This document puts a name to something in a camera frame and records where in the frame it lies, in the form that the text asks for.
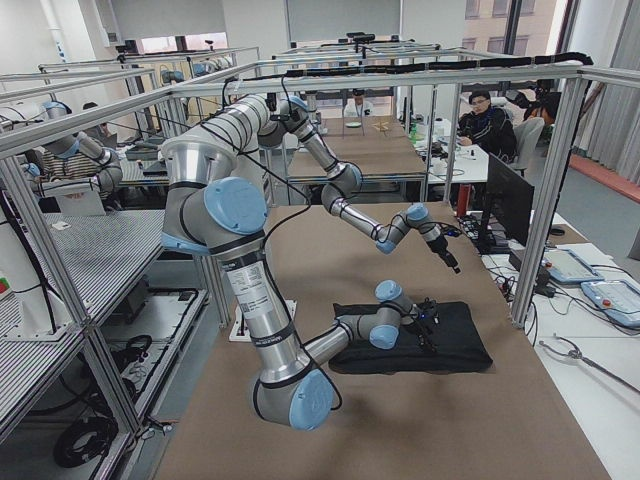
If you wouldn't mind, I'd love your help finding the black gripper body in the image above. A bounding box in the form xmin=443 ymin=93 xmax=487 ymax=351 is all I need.
xmin=412 ymin=298 xmax=439 ymax=330
xmin=424 ymin=227 xmax=461 ymax=258

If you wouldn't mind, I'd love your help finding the black t-shirt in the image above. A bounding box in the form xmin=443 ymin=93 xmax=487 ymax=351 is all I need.
xmin=329 ymin=302 xmax=493 ymax=375

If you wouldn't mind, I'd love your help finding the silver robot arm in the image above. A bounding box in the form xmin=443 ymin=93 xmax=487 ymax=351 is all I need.
xmin=161 ymin=134 xmax=431 ymax=431
xmin=199 ymin=95 xmax=460 ymax=273

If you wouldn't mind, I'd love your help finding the black computer monitor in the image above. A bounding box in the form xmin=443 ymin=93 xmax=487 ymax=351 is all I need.
xmin=477 ymin=153 xmax=534 ymax=254

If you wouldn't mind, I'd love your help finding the blue teach pendant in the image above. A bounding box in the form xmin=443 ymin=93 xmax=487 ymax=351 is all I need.
xmin=580 ymin=280 xmax=639 ymax=328
xmin=541 ymin=248 xmax=604 ymax=285

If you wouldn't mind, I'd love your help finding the striped work table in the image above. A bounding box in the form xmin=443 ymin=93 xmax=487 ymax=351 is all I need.
xmin=0 ymin=207 xmax=169 ymax=351

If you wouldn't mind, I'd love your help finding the seated person with lanyard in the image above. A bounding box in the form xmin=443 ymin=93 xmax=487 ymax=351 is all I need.
xmin=457 ymin=90 xmax=517 ymax=164

